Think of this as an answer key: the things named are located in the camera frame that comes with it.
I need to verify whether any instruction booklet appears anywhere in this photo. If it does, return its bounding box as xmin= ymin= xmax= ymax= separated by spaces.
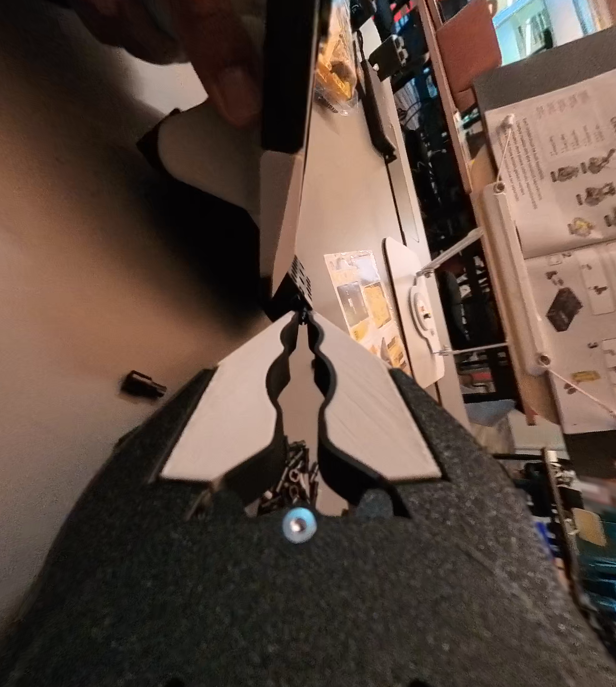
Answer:
xmin=484 ymin=69 xmax=616 ymax=437

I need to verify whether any clear bag of yellow parts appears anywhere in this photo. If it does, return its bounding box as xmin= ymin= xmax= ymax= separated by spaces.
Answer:
xmin=313 ymin=0 xmax=363 ymax=117

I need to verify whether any person's left hand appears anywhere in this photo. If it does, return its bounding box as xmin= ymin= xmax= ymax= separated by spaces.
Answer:
xmin=61 ymin=0 xmax=264 ymax=128

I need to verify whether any pile of black connector pins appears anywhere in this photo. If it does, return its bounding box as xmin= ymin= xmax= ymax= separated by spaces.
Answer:
xmin=257 ymin=439 xmax=322 ymax=518

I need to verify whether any black office chair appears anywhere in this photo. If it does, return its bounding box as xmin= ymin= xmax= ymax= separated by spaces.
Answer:
xmin=441 ymin=271 xmax=474 ymax=345

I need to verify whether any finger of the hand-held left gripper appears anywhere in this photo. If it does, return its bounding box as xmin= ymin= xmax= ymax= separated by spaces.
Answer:
xmin=258 ymin=149 xmax=310 ymax=299

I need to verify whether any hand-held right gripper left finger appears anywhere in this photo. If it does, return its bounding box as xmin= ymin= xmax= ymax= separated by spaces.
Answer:
xmin=159 ymin=310 xmax=304 ymax=500

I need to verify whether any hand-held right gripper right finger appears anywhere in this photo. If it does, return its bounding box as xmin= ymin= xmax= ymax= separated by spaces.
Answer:
xmin=305 ymin=310 xmax=443 ymax=502

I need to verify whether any yellow grey sticker sheet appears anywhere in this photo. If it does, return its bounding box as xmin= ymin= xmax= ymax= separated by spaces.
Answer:
xmin=324 ymin=249 xmax=414 ymax=376

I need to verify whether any white book stand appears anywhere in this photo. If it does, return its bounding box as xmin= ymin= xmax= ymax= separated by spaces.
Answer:
xmin=382 ymin=38 xmax=616 ymax=435

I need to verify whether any black charger adapter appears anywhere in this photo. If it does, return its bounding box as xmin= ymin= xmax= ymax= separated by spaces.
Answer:
xmin=369 ymin=34 xmax=412 ymax=82

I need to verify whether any black flat power bank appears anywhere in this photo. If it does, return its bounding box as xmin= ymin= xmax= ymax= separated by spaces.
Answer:
xmin=358 ymin=56 xmax=398 ymax=163

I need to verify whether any black perforated battery box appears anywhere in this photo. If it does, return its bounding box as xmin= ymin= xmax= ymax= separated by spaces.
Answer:
xmin=262 ymin=255 xmax=316 ymax=323

